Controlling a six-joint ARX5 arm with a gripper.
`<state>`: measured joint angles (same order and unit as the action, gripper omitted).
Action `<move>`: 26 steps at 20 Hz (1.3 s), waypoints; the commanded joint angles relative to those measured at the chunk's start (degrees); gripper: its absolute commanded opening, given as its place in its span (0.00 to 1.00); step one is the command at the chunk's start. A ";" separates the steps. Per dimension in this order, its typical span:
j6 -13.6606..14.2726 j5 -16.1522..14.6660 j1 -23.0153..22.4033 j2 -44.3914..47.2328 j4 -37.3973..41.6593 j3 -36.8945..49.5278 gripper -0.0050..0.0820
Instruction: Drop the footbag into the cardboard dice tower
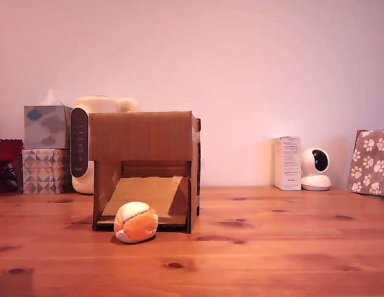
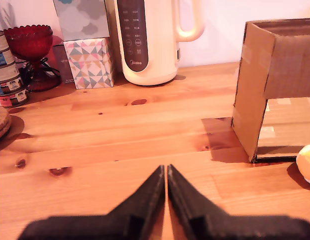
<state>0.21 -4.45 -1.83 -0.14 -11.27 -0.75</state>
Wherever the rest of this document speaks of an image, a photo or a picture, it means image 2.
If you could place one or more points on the orange and white footbag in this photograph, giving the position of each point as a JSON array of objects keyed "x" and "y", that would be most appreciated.
[{"x": 307, "y": 162}]

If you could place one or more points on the cardboard dice tower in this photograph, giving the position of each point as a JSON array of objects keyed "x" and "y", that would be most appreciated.
[{"x": 252, "y": 87}]

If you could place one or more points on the triangle pattern box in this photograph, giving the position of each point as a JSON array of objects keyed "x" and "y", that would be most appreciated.
[{"x": 87, "y": 65}]

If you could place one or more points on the round cork coaster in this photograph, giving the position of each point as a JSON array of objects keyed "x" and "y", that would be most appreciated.
[
  {"x": 0, "y": 117},
  {"x": 3, "y": 133}
]

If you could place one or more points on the dark brown box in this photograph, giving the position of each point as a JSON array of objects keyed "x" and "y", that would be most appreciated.
[{"x": 60, "y": 65}]

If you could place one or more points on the cream electric kettle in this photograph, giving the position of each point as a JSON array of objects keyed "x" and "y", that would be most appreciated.
[{"x": 162, "y": 37}]

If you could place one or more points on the small pet food can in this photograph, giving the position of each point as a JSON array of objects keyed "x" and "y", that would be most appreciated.
[
  {"x": 5, "y": 73},
  {"x": 8, "y": 86},
  {"x": 0, "y": 41},
  {"x": 2, "y": 58},
  {"x": 12, "y": 99}
]

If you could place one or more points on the cloud print tissue box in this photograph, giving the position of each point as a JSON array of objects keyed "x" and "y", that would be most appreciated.
[{"x": 80, "y": 20}]

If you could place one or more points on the red glass goblet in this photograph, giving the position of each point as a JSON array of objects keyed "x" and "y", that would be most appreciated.
[{"x": 27, "y": 42}]

